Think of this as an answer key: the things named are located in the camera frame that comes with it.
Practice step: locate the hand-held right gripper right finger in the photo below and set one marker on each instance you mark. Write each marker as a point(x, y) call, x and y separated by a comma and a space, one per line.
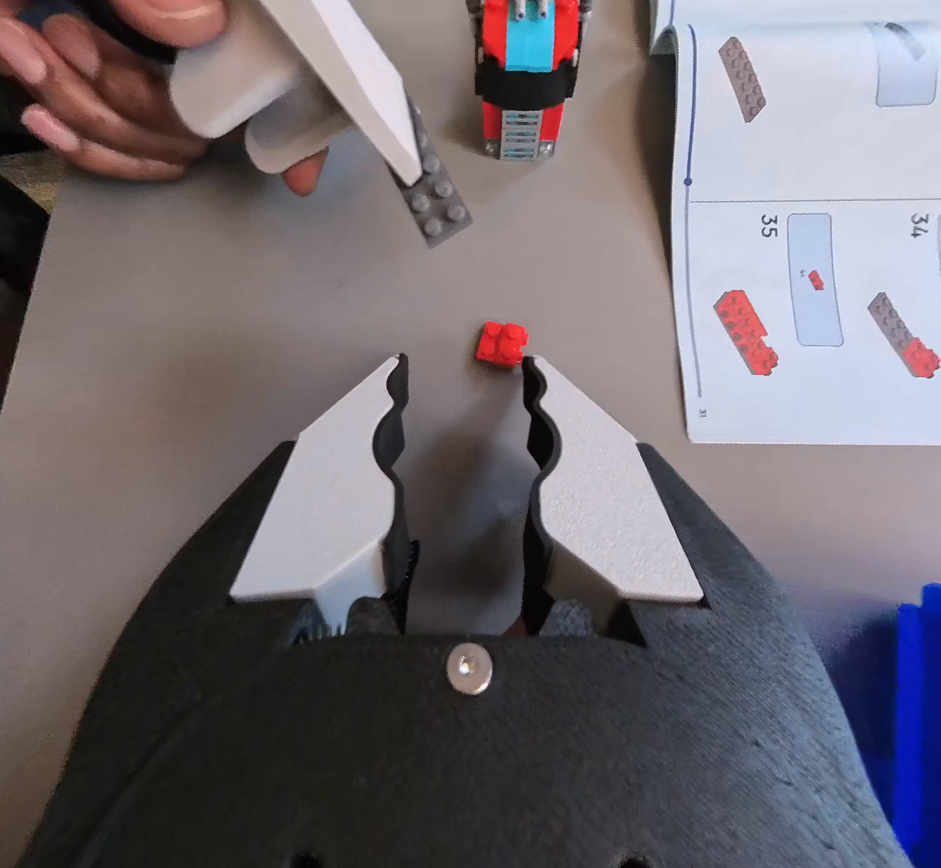
point(610, 515)

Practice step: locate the person's dark jacket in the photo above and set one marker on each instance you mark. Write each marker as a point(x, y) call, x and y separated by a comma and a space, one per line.
point(15, 258)

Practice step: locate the large blue storage bin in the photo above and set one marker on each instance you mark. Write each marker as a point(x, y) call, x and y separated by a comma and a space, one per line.
point(919, 699)

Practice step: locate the building instruction booklet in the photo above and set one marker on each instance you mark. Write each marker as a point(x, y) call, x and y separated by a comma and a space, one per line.
point(809, 147)

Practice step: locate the small red toy brick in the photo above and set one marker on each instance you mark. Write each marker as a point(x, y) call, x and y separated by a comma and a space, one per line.
point(500, 344)

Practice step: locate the grey desk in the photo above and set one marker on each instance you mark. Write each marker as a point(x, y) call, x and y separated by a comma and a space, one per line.
point(220, 309)

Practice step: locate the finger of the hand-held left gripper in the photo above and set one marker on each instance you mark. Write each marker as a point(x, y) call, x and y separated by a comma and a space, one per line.
point(294, 133)
point(309, 15)

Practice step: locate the person's left hand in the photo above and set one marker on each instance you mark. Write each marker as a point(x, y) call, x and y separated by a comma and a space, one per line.
point(95, 103)

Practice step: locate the red and blue brick truck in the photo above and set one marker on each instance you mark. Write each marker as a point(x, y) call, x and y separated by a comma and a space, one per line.
point(526, 22)

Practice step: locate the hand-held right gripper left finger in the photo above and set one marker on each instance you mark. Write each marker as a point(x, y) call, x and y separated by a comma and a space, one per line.
point(323, 508)

